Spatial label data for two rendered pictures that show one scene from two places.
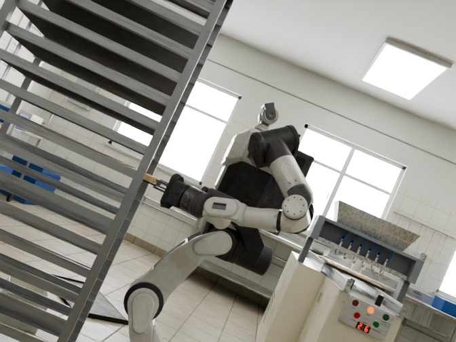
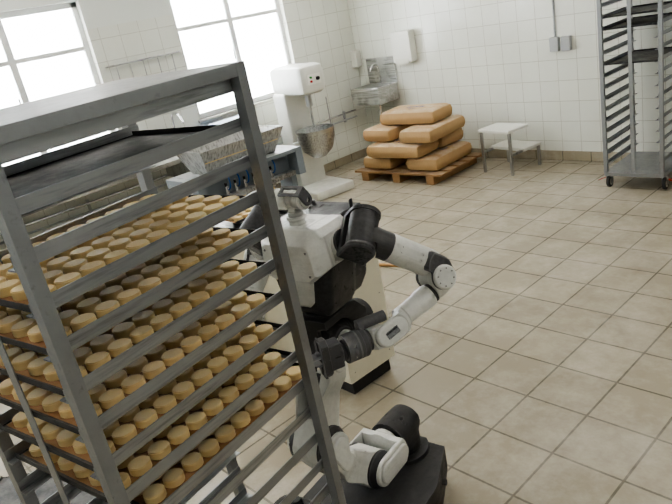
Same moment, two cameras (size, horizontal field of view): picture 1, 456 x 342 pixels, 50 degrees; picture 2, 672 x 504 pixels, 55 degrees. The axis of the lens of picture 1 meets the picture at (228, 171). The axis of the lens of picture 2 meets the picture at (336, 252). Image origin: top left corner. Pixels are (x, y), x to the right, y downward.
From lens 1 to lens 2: 1.63 m
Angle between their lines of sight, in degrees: 51
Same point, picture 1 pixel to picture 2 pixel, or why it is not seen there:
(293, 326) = not seen: hidden behind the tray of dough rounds
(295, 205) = (446, 276)
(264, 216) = (426, 304)
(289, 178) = (417, 257)
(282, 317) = not seen: hidden behind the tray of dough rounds
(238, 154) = (327, 266)
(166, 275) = (329, 410)
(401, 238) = (269, 140)
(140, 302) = (339, 451)
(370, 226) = (239, 153)
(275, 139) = (373, 233)
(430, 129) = not seen: outside the picture
